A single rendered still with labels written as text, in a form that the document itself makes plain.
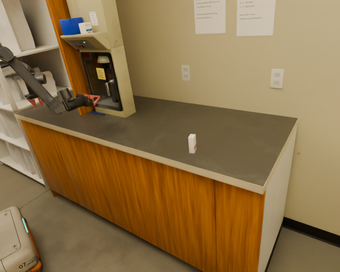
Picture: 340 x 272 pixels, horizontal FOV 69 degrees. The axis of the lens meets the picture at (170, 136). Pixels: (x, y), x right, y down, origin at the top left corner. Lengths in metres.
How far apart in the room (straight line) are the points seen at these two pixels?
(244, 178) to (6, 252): 1.63
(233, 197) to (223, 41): 0.97
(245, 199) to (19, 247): 1.54
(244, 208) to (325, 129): 0.75
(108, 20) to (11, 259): 1.64
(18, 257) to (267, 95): 1.92
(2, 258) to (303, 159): 2.05
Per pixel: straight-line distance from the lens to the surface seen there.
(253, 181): 1.10
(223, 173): 1.13
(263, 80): 1.67
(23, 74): 1.58
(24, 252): 2.07
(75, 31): 1.76
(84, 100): 1.60
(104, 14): 1.66
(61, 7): 1.94
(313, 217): 2.11
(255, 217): 1.25
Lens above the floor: 1.63
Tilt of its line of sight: 28 degrees down
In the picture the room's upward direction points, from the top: 7 degrees counter-clockwise
